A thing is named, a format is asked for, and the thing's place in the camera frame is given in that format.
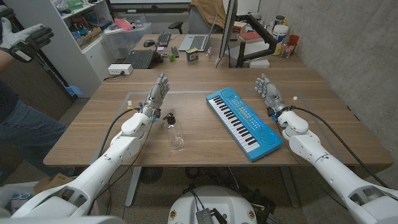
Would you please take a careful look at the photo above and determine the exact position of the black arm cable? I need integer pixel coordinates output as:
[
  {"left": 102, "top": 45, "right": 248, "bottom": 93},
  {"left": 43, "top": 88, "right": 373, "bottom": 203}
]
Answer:
[
  {"left": 98, "top": 107, "right": 142, "bottom": 158},
  {"left": 290, "top": 106, "right": 390, "bottom": 189}
]

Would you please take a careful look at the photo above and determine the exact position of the black laptop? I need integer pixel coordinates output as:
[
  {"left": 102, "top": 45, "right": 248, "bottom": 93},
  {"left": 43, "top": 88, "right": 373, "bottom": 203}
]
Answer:
[{"left": 123, "top": 49, "right": 164, "bottom": 70}]

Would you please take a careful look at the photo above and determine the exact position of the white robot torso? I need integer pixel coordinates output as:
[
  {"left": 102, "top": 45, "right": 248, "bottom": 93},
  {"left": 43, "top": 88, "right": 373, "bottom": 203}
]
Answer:
[{"left": 167, "top": 185, "right": 258, "bottom": 224}]

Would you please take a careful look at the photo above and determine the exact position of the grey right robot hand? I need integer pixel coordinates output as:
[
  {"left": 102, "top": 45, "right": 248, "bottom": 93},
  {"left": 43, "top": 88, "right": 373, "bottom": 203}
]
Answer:
[{"left": 254, "top": 73, "right": 290, "bottom": 118}]

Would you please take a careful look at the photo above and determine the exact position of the red cup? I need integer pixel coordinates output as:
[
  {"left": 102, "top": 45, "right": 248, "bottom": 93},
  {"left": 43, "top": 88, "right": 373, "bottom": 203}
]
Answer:
[{"left": 288, "top": 34, "right": 300, "bottom": 50}]

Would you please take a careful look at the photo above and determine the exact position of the black monitor cable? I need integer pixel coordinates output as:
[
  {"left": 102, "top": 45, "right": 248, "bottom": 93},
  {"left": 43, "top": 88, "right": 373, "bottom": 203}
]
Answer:
[{"left": 215, "top": 46, "right": 231, "bottom": 68}]

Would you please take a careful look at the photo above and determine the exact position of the clear dispenser bottle black pump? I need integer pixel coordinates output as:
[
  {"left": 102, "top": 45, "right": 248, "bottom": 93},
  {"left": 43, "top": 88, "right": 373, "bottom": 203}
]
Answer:
[{"left": 162, "top": 113, "right": 185, "bottom": 151}]

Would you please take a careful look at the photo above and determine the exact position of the orange white box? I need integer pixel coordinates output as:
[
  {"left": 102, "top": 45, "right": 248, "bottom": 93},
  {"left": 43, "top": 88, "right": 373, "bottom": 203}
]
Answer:
[{"left": 233, "top": 21, "right": 248, "bottom": 34}]

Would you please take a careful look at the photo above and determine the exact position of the grey office chair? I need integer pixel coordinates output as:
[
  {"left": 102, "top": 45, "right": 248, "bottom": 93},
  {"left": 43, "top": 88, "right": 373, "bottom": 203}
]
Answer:
[{"left": 168, "top": 5, "right": 224, "bottom": 35}]

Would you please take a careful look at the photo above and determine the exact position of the clear plastic storage bin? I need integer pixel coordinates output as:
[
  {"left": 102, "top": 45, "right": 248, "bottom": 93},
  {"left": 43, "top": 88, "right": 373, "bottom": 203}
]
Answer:
[{"left": 101, "top": 22, "right": 153, "bottom": 59}]

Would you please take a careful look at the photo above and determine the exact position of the pink bag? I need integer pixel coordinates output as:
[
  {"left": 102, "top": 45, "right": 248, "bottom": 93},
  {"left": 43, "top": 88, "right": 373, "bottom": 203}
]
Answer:
[{"left": 113, "top": 17, "right": 134, "bottom": 31}]

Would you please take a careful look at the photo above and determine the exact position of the white plastic jar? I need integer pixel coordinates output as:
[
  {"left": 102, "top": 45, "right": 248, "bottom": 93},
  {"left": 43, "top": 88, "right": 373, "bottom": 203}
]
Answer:
[{"left": 272, "top": 24, "right": 290, "bottom": 44}]

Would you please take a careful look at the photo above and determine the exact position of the blue toy piano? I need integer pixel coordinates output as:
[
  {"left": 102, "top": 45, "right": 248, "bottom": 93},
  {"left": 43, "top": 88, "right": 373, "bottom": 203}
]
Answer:
[{"left": 205, "top": 86, "right": 284, "bottom": 162}]

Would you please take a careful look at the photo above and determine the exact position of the flat white box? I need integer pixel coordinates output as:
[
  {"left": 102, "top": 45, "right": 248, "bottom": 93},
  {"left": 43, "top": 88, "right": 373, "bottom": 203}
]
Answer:
[{"left": 248, "top": 58, "right": 271, "bottom": 69}]

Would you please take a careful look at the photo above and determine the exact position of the dark computer monitor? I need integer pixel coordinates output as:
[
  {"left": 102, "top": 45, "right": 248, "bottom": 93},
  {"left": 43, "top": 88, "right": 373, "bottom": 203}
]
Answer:
[{"left": 215, "top": 0, "right": 239, "bottom": 65}]

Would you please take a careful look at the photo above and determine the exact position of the grey table leg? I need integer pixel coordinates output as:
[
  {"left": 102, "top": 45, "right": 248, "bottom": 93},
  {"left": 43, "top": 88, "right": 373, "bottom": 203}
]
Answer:
[
  {"left": 124, "top": 166, "right": 142, "bottom": 208},
  {"left": 279, "top": 166, "right": 301, "bottom": 208}
]

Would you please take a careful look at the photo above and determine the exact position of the white shelf cabinet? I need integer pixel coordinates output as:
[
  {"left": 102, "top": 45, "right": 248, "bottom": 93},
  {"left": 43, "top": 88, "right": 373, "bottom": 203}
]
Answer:
[{"left": 4, "top": 0, "right": 118, "bottom": 98}]

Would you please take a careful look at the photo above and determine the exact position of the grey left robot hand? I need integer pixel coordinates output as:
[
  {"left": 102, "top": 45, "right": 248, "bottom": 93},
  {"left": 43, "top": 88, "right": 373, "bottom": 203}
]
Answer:
[{"left": 140, "top": 71, "right": 171, "bottom": 118}]

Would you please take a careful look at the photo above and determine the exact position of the person in blue jeans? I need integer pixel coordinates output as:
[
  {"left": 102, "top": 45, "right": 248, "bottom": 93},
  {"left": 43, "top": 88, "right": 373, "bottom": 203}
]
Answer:
[{"left": 0, "top": 79, "right": 75, "bottom": 180}]

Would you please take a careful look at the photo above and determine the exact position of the black power strip cable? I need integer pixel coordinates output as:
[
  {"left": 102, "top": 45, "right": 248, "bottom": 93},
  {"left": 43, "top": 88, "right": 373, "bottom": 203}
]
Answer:
[{"left": 103, "top": 72, "right": 125, "bottom": 82}]

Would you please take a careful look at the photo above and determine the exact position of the open cardboard box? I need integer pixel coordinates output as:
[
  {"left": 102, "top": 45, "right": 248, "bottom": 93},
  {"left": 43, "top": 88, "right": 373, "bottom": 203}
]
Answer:
[{"left": 76, "top": 26, "right": 103, "bottom": 48}]

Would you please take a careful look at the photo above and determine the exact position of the small yellow blue box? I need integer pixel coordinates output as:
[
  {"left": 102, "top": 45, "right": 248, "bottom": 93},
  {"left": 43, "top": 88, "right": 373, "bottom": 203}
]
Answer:
[{"left": 185, "top": 47, "right": 200, "bottom": 62}]

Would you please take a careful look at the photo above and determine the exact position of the person bare forearm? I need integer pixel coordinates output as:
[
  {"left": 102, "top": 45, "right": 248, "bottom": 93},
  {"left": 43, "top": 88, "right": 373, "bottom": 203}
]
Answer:
[{"left": 0, "top": 49, "right": 14, "bottom": 75}]

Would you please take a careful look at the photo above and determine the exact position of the black round fan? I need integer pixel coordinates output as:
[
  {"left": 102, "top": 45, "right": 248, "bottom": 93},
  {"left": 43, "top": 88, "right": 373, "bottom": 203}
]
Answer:
[{"left": 139, "top": 166, "right": 164, "bottom": 184}]

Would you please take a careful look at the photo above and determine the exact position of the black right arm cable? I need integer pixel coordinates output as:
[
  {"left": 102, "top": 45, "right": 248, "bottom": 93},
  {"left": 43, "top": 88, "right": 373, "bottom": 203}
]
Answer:
[{"left": 290, "top": 106, "right": 390, "bottom": 189}]

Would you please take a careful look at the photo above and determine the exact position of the cardboard box with label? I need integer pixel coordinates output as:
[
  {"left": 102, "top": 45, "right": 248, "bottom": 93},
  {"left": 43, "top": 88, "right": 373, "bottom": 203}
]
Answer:
[{"left": 33, "top": 173, "right": 75, "bottom": 194}]

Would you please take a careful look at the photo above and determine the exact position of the white power strip box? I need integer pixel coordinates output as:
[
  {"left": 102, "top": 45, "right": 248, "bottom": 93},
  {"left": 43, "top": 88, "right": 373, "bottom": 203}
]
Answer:
[{"left": 108, "top": 63, "right": 134, "bottom": 76}]

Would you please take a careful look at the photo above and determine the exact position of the black keyboard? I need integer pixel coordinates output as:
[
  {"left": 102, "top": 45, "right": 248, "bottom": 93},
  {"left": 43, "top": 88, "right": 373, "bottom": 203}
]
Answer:
[{"left": 154, "top": 31, "right": 172, "bottom": 48}]

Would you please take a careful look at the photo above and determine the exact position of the tan jacket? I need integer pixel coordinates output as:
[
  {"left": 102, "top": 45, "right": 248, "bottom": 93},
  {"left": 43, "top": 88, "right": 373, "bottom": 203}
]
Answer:
[{"left": 190, "top": 0, "right": 227, "bottom": 29}]

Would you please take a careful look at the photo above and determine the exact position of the red book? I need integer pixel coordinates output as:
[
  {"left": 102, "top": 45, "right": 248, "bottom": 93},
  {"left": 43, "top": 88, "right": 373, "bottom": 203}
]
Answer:
[{"left": 238, "top": 30, "right": 264, "bottom": 44}]

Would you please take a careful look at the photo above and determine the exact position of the white black gloved person hand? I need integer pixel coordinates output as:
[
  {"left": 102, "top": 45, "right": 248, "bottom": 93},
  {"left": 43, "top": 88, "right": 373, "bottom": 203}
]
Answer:
[{"left": 0, "top": 6, "right": 55, "bottom": 63}]

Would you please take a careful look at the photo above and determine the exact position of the clear cup with items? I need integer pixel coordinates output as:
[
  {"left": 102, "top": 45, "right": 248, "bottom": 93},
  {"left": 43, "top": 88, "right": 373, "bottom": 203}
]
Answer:
[{"left": 281, "top": 43, "right": 296, "bottom": 59}]

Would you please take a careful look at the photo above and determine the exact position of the silver laptop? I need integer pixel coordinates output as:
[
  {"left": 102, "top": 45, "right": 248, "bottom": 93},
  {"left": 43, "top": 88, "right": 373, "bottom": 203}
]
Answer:
[{"left": 178, "top": 12, "right": 218, "bottom": 52}]

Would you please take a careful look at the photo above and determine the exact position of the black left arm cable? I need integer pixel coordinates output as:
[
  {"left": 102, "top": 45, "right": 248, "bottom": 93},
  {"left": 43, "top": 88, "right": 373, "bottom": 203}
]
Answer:
[{"left": 98, "top": 107, "right": 142, "bottom": 158}]

